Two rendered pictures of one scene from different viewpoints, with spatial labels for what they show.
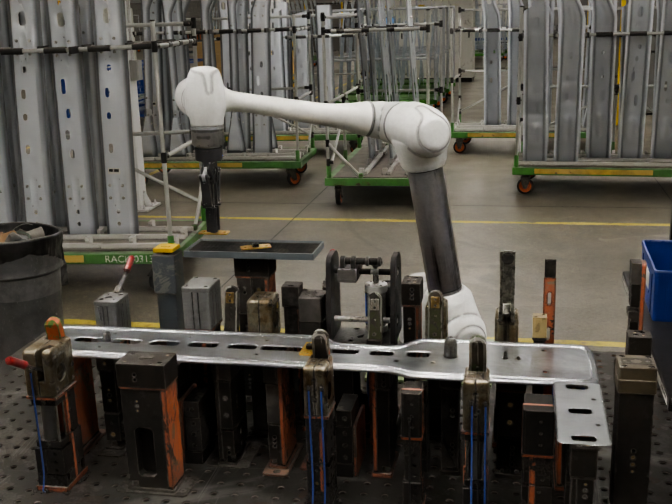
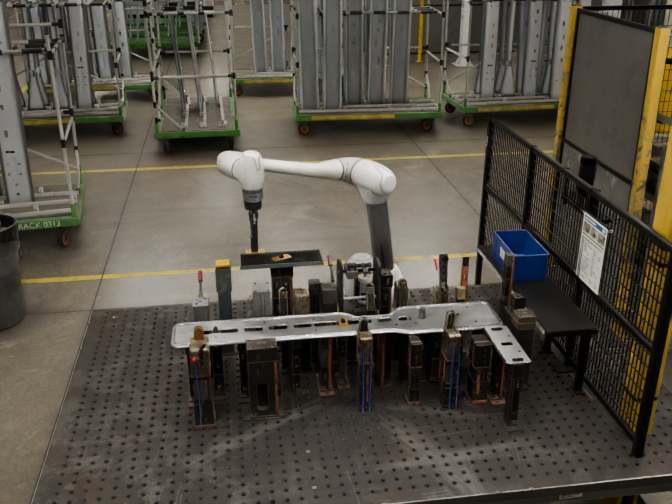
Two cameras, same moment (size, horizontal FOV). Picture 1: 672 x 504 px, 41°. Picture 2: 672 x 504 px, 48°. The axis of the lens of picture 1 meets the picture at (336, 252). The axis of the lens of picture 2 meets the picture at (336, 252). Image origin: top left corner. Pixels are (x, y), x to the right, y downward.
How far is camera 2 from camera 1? 1.41 m
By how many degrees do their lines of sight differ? 21
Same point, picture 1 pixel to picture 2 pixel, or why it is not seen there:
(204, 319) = (267, 309)
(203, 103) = (255, 176)
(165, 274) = (224, 280)
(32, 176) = not seen: outside the picture
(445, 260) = (387, 252)
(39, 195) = not seen: outside the picture
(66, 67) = not seen: outside the picture
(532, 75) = (305, 44)
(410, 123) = (374, 178)
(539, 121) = (311, 79)
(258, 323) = (301, 308)
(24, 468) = (173, 416)
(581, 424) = (512, 351)
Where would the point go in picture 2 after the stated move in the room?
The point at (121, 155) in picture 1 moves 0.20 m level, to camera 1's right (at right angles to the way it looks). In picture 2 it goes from (15, 139) to (41, 137)
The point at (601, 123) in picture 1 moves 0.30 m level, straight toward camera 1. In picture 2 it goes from (355, 78) to (357, 83)
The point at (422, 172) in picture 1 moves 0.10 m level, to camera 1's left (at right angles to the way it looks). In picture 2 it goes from (377, 204) to (357, 206)
